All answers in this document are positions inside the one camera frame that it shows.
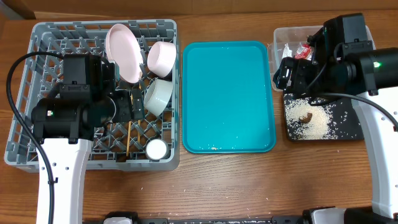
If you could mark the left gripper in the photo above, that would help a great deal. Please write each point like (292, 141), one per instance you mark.
(137, 104)

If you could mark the grey plastic dish rack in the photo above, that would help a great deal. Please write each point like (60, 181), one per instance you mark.
(41, 73)

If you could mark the brown food scrap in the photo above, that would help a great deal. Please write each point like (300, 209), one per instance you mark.
(306, 118)

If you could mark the large white round plate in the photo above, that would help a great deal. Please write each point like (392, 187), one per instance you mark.
(123, 48)

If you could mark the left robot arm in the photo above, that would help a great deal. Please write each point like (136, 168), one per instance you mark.
(64, 125)

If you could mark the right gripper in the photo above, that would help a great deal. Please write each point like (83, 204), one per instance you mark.
(300, 70)

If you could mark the black plastic tray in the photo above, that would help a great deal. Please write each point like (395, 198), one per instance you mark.
(342, 124)

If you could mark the clear plastic bin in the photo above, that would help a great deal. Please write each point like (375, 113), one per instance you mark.
(289, 40)

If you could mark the crumpled white wrapper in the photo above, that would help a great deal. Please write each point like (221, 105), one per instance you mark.
(287, 52)

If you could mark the white paper cup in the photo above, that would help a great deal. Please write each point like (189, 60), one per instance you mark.
(157, 149)

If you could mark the teal plastic serving tray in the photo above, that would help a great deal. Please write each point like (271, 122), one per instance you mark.
(227, 104)

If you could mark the small pink bowl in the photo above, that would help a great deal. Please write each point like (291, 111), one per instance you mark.
(161, 58)

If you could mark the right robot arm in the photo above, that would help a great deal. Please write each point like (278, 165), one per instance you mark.
(373, 95)

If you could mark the grey round bowl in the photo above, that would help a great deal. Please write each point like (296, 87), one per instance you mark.
(157, 96)

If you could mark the red snack wrapper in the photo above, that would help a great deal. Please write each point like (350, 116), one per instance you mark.
(304, 51)

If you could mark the white rice pile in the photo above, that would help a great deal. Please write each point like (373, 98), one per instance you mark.
(311, 123)

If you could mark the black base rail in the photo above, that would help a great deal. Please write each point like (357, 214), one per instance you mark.
(133, 218)

